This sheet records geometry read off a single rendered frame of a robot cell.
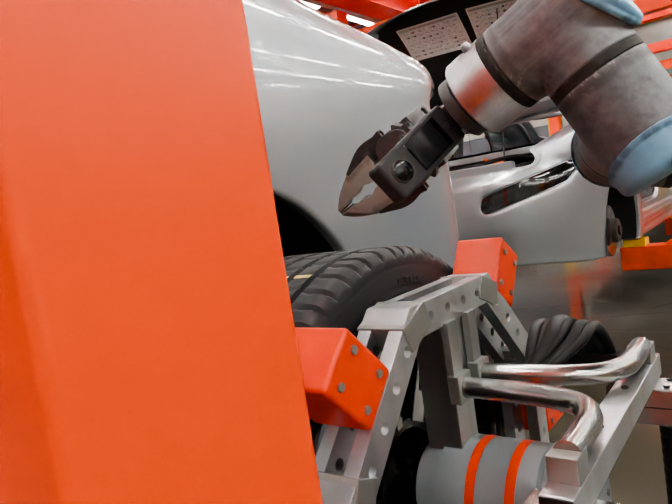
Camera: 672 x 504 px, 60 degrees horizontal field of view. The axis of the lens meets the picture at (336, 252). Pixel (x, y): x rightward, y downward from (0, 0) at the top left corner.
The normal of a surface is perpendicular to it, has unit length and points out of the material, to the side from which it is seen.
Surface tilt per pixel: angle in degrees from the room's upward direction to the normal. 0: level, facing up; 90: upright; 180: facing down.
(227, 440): 90
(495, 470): 41
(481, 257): 55
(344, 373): 90
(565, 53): 96
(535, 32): 98
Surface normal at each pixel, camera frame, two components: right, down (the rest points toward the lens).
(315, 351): -0.53, -0.59
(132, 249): 0.78, -0.07
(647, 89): -0.02, -0.15
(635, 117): -0.46, 0.14
